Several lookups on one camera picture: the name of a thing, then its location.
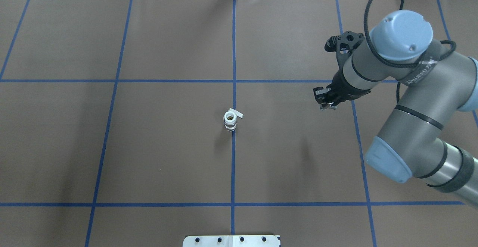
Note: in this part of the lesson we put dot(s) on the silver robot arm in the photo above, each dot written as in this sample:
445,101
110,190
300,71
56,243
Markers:
438,84

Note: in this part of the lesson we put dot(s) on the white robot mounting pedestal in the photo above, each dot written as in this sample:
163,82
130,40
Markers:
232,241

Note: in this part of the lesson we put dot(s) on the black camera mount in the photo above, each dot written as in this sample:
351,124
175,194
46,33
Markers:
344,45

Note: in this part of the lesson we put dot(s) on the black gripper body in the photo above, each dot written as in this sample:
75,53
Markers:
343,88

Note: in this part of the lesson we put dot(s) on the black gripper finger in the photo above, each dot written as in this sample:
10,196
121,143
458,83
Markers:
322,95

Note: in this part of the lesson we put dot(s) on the small metal pipe fitting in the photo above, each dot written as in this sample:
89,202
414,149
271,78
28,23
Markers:
328,106

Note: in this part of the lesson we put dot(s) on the white PPR valve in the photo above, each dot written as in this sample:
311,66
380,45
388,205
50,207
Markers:
230,119

